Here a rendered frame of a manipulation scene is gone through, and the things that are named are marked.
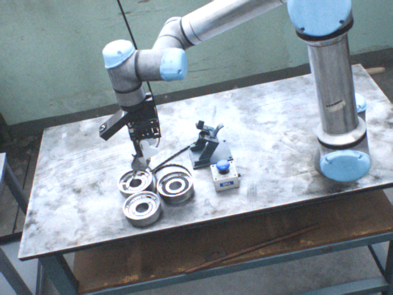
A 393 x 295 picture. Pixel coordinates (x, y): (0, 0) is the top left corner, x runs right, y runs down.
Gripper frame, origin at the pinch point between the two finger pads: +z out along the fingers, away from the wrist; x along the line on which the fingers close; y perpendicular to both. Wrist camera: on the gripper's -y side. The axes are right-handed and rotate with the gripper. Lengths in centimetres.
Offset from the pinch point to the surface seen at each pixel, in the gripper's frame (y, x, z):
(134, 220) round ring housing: -5.4, -13.1, 10.0
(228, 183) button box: 22.4, -6.8, 10.7
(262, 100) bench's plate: 44, 32, 13
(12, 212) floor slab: -87, 93, 94
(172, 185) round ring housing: 6.6, -1.2, 11.9
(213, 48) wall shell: 45, 156, 58
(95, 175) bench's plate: -17.1, 13.4, 13.4
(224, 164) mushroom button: 22.4, -4.0, 5.7
